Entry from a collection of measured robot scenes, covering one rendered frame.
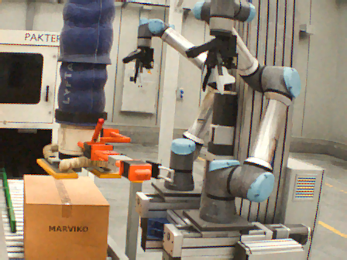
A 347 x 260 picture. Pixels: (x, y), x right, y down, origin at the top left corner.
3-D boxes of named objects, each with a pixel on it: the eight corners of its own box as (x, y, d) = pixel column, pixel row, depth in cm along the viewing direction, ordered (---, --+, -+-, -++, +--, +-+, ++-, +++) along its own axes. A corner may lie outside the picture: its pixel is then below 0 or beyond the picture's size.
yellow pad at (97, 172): (74, 162, 218) (75, 152, 217) (94, 162, 222) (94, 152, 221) (99, 179, 188) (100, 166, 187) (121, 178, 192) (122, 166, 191)
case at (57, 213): (22, 237, 269) (23, 174, 262) (86, 239, 280) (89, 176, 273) (26, 280, 212) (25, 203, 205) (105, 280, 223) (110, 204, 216)
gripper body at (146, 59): (152, 70, 231) (155, 47, 229) (136, 68, 229) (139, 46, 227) (149, 70, 239) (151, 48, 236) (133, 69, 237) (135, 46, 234)
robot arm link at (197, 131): (168, 158, 229) (215, 60, 215) (174, 154, 244) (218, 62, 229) (190, 169, 227) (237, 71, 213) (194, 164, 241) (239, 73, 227)
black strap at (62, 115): (48, 116, 202) (49, 107, 201) (96, 117, 212) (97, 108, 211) (62, 121, 182) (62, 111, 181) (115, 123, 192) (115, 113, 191)
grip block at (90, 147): (82, 156, 179) (83, 141, 178) (105, 156, 183) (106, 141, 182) (89, 160, 171) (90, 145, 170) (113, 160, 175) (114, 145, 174)
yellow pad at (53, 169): (36, 162, 210) (36, 152, 209) (56, 162, 214) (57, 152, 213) (55, 179, 180) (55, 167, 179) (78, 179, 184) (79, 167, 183)
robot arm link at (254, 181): (238, 199, 173) (275, 73, 177) (269, 208, 163) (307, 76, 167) (222, 192, 165) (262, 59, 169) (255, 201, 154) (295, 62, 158)
